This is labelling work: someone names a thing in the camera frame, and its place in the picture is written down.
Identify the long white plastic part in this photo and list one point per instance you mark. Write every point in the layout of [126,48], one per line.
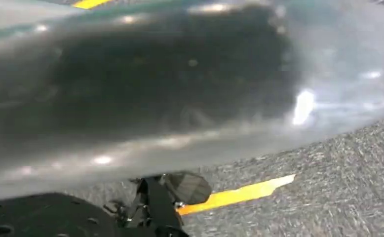
[165,85]

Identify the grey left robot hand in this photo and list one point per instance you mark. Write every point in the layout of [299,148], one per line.
[48,217]

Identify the yellow tape strip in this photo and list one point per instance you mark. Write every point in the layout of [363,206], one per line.
[237,195]
[89,3]

